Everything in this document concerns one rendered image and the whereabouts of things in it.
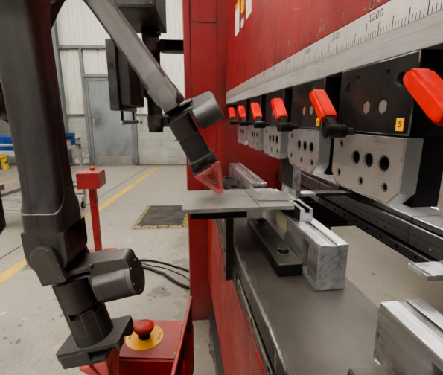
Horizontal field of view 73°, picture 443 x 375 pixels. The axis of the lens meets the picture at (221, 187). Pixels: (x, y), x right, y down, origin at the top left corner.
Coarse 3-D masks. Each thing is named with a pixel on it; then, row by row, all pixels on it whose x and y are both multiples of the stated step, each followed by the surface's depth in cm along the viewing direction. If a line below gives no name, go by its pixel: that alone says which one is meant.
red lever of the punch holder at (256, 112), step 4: (252, 104) 83; (256, 104) 83; (252, 108) 82; (256, 108) 82; (252, 112) 82; (256, 112) 81; (260, 112) 81; (252, 116) 82; (256, 116) 80; (260, 116) 80; (256, 120) 80; (260, 120) 80; (256, 124) 78; (260, 124) 78; (264, 124) 79; (268, 124) 79
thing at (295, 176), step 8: (280, 160) 82; (288, 160) 76; (280, 168) 82; (288, 168) 76; (296, 168) 73; (280, 176) 82; (288, 176) 76; (296, 176) 73; (288, 184) 76; (296, 184) 74; (288, 192) 79
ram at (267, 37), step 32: (256, 0) 90; (288, 0) 64; (320, 0) 50; (352, 0) 41; (384, 0) 35; (256, 32) 91; (288, 32) 65; (320, 32) 50; (416, 32) 30; (256, 64) 92; (320, 64) 51; (352, 64) 41
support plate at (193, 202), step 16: (192, 192) 83; (208, 192) 83; (224, 192) 83; (240, 192) 83; (192, 208) 68; (208, 208) 68; (224, 208) 68; (240, 208) 69; (256, 208) 69; (272, 208) 70; (288, 208) 70
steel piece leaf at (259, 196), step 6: (252, 192) 78; (258, 192) 81; (264, 192) 81; (270, 192) 81; (276, 192) 81; (282, 192) 81; (258, 198) 75; (264, 198) 75; (270, 198) 76; (276, 198) 76; (282, 198) 76; (288, 198) 76; (294, 198) 76
